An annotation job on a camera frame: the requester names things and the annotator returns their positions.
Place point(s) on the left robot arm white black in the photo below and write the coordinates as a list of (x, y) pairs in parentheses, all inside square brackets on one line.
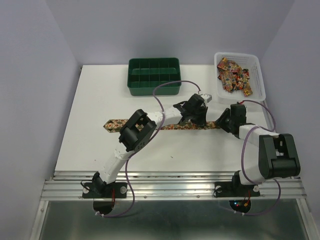
[(141, 127)]

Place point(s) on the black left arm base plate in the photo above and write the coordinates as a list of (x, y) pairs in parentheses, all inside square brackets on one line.
[(116, 190)]

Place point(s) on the paisley flamingo patterned tie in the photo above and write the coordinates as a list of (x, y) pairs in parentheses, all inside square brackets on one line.
[(115, 125)]

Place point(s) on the white perforated plastic basket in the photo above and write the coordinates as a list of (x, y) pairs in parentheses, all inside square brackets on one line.
[(245, 61)]

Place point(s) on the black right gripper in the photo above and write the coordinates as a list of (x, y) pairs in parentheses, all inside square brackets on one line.
[(220, 121)]

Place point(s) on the green divided plastic tray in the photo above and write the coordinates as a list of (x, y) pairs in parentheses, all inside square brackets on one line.
[(145, 74)]

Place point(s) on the aluminium mounting rail frame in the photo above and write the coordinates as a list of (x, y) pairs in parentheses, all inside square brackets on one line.
[(173, 181)]

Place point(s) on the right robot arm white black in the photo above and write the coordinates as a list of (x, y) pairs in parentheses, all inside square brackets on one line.
[(277, 153)]

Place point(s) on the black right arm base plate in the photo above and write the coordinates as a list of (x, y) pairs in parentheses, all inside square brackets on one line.
[(225, 189)]

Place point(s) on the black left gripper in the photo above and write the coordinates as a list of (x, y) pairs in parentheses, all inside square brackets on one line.
[(201, 121)]

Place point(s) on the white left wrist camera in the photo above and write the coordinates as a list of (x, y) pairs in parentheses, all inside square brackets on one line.
[(206, 97)]

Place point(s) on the colourful patterned tie in basket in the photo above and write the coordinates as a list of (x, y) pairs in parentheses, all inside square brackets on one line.
[(233, 77)]

